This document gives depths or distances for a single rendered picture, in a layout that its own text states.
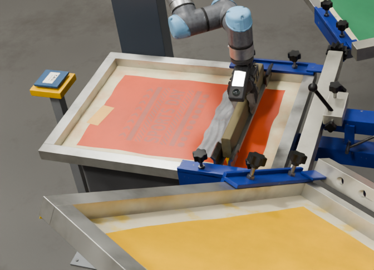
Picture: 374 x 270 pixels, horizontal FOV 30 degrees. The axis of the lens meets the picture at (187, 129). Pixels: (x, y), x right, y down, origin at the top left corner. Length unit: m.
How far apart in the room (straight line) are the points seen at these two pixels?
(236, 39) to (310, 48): 2.34
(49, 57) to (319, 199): 3.20
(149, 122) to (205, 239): 1.05
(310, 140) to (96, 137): 0.71
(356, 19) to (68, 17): 2.76
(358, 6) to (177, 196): 1.64
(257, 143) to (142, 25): 0.86
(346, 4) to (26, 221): 1.82
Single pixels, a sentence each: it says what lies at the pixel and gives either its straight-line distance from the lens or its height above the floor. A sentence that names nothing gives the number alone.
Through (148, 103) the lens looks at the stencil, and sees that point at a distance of 2.43.
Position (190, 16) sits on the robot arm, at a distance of 2.12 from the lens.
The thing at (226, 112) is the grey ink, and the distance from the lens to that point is 2.33.
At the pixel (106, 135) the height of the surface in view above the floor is 0.96.
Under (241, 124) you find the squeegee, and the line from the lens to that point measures 2.17.
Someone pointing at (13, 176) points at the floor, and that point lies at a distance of 3.82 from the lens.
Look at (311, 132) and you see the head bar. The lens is 2.10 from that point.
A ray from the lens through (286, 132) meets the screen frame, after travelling 2.19.
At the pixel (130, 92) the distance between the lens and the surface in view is 2.51.
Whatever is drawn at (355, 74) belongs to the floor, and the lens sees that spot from 4.16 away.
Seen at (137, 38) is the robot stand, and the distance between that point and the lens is 2.87.
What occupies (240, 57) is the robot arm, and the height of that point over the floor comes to 1.23.
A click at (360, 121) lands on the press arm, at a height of 1.04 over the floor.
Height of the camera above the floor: 2.38
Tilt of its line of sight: 38 degrees down
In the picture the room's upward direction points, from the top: 9 degrees counter-clockwise
